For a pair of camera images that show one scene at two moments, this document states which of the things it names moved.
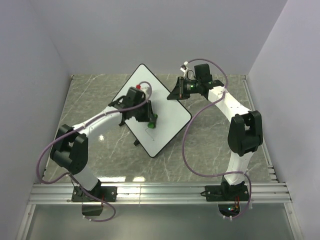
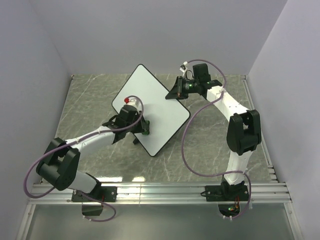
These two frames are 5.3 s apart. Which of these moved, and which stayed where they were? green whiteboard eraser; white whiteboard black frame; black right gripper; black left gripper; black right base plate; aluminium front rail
Moved: black left gripper; green whiteboard eraser
Stayed: black right base plate; white whiteboard black frame; aluminium front rail; black right gripper
